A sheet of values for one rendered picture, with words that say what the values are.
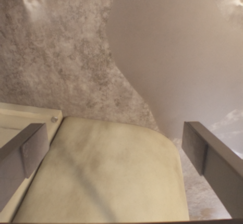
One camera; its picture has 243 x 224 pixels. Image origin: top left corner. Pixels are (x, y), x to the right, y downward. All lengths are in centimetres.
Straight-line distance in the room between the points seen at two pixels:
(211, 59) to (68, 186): 77
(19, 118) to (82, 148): 42
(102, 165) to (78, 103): 34
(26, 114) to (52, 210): 54
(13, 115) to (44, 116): 19
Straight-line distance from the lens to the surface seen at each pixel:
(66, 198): 79
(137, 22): 70
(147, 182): 83
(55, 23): 78
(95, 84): 85
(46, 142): 17
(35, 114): 106
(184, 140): 16
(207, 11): 73
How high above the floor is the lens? 68
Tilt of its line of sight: 50 degrees down
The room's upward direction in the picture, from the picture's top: 170 degrees counter-clockwise
